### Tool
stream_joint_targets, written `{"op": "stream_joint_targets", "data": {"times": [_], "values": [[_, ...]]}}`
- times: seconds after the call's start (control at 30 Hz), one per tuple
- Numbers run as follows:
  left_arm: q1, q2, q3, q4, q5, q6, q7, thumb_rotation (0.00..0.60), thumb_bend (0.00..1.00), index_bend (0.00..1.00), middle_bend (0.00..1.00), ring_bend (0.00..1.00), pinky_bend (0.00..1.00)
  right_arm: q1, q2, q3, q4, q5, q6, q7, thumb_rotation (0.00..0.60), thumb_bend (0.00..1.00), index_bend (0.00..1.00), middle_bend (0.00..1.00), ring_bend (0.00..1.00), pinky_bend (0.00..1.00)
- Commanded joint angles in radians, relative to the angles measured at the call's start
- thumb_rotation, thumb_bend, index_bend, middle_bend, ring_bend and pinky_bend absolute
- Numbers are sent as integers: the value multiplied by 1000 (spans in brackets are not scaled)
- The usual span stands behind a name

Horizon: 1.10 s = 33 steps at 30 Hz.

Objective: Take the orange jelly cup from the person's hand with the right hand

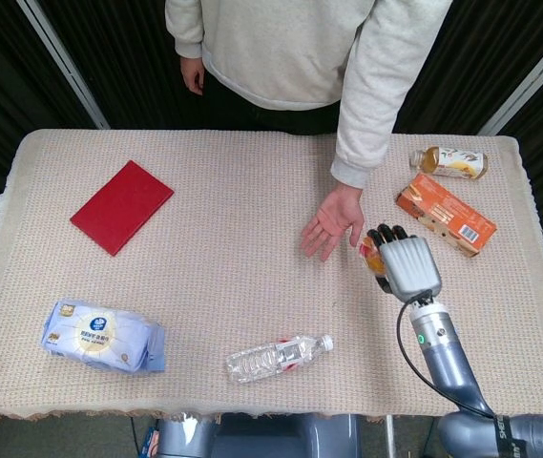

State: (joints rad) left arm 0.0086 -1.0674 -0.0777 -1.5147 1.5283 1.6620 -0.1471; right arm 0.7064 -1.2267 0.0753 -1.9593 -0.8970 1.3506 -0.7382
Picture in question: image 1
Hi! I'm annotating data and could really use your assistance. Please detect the small orange snack item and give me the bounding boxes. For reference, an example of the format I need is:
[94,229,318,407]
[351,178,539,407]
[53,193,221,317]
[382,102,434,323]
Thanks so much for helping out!
[358,238,389,278]

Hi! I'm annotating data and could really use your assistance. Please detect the black printed arm strap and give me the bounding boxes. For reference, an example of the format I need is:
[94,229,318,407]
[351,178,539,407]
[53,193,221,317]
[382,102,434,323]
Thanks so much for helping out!
[490,413,525,458]

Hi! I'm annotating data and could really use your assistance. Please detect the red notebook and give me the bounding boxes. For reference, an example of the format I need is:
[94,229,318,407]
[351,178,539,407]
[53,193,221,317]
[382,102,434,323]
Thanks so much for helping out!
[69,159,176,258]

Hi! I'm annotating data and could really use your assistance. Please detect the person's left hand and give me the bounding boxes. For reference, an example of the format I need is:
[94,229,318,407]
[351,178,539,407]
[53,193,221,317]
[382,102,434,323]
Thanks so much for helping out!
[299,185,366,263]

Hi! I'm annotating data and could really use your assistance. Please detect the yellow tea drink bottle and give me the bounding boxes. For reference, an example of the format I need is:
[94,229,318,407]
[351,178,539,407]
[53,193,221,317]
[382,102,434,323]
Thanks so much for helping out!
[409,146,490,181]

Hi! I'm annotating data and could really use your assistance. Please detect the blue white tissue pack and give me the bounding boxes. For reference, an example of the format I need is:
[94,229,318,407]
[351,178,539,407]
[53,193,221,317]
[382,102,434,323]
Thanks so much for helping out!
[39,300,167,375]

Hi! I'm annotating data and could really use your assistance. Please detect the clear plastic water bottle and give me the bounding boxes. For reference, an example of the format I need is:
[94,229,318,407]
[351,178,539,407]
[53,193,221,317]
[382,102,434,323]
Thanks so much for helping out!
[225,334,335,385]

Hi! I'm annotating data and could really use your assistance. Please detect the orange cardboard snack box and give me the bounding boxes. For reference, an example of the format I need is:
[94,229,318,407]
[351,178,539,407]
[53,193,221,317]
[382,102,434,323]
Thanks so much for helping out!
[395,172,498,260]

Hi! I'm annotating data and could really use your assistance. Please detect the light grey sweatshirt torso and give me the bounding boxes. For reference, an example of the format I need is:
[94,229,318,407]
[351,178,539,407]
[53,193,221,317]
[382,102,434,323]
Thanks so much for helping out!
[164,0,372,112]

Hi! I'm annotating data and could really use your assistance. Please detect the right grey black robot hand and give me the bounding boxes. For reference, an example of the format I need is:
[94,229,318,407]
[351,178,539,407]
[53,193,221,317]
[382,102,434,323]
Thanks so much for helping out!
[366,223,444,303]

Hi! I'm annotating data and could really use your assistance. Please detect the beige woven tablecloth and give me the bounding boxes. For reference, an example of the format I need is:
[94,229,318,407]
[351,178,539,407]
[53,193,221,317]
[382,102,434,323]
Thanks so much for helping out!
[0,128,543,426]

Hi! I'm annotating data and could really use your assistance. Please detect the person's right hand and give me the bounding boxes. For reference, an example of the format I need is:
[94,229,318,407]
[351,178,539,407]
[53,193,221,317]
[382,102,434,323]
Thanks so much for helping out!
[179,54,207,95]

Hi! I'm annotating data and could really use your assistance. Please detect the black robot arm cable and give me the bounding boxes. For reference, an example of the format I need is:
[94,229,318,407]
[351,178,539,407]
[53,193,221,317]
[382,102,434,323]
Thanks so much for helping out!
[395,300,495,417]

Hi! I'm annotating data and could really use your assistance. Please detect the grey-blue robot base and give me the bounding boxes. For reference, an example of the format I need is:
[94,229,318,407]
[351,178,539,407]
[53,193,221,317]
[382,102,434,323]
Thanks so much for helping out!
[156,413,363,458]

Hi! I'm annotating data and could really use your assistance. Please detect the person's left sleeve forearm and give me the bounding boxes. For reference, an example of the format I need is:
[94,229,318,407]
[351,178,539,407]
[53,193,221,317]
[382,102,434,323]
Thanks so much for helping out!
[330,0,454,191]

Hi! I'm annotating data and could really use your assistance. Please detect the white metal frame post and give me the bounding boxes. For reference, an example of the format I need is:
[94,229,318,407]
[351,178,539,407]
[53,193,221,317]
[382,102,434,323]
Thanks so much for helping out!
[477,31,543,137]
[16,0,111,131]

